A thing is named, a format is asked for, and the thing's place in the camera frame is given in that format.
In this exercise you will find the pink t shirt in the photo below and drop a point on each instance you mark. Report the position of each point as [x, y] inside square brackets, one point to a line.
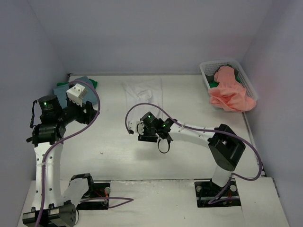
[229, 94]

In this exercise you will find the grey-blue t shirt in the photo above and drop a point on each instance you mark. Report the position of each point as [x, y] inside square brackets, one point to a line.
[60, 92]

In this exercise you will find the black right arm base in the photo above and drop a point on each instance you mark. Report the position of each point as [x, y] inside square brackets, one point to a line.
[209, 195]

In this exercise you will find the white t shirt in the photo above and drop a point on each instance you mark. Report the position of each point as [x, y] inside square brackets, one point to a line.
[149, 92]

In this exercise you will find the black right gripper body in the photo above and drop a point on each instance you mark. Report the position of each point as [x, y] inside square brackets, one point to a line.
[144, 136]

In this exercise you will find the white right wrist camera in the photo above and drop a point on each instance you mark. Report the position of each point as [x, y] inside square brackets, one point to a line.
[136, 127]

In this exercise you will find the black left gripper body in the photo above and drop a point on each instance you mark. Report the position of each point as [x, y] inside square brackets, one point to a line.
[88, 112]

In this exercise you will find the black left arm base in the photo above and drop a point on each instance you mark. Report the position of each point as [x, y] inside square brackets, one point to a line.
[92, 198]

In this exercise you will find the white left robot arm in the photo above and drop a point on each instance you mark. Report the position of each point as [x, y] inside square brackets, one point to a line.
[51, 207]

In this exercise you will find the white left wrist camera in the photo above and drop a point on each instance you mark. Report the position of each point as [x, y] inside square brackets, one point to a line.
[76, 94]

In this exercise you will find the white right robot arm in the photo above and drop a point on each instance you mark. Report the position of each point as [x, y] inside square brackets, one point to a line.
[226, 150]

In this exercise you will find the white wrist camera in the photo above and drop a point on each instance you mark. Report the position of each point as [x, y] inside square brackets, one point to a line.
[136, 127]
[76, 94]

